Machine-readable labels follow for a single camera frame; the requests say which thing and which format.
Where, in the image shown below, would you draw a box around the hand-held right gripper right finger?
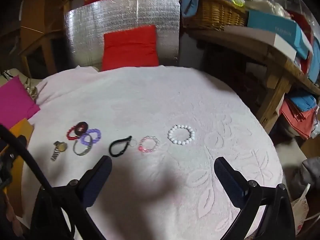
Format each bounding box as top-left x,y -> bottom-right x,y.
214,156 -> 297,240

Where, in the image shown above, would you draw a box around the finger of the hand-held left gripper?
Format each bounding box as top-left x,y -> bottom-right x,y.
9,135 -> 27,159

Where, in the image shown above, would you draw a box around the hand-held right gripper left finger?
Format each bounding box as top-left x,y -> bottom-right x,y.
30,155 -> 113,240

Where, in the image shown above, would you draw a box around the orange cardboard box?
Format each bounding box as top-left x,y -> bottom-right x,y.
0,118 -> 34,217

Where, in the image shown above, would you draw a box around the silver bangle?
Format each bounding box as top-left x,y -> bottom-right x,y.
73,140 -> 93,156

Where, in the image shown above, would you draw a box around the black fabric hair band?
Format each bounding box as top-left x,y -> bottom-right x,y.
109,135 -> 138,158

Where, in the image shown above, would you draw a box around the metal wristwatch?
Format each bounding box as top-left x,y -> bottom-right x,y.
51,141 -> 68,162

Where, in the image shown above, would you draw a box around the white bead bracelet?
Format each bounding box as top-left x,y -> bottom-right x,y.
168,124 -> 195,145

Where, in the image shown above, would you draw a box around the magenta pillow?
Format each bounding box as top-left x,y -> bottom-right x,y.
0,76 -> 40,130

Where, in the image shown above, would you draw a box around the leaf patterned cushion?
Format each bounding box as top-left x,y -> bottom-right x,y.
0,69 -> 38,100

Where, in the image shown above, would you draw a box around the grey cloth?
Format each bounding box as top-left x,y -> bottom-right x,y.
290,157 -> 320,200

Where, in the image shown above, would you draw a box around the white floral paper bag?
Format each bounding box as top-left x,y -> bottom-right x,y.
290,185 -> 320,240

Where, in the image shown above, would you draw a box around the salmon folded cloths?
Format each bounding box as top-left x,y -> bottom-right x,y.
280,97 -> 318,140

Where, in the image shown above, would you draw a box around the pale pink embossed blanket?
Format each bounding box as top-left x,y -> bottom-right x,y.
21,65 -> 284,240

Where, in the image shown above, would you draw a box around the wooden table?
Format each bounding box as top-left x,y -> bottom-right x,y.
185,27 -> 320,130

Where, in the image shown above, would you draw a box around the blue folded cloths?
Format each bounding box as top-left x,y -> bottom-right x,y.
287,90 -> 320,113

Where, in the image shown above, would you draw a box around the wooden cabinet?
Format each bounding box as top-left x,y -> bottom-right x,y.
19,0 -> 85,78

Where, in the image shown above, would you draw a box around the small red cushion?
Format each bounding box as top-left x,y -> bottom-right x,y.
102,25 -> 159,72

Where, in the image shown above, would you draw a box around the beige flat box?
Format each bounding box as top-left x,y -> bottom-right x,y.
192,26 -> 298,60

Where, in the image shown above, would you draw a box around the teal box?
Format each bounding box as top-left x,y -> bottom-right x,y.
247,10 -> 313,59

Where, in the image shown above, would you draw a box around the silver foil insulation panel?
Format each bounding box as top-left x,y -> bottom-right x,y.
64,0 -> 181,72

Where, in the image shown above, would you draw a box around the wicker basket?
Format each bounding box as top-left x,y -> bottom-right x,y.
182,0 -> 248,30

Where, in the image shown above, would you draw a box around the purple bead bracelet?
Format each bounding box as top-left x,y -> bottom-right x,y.
80,128 -> 102,145

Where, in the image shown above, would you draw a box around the red bead bracelet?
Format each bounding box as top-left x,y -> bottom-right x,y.
66,126 -> 80,141

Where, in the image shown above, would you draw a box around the pink bead bracelet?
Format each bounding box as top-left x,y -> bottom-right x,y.
139,136 -> 160,153

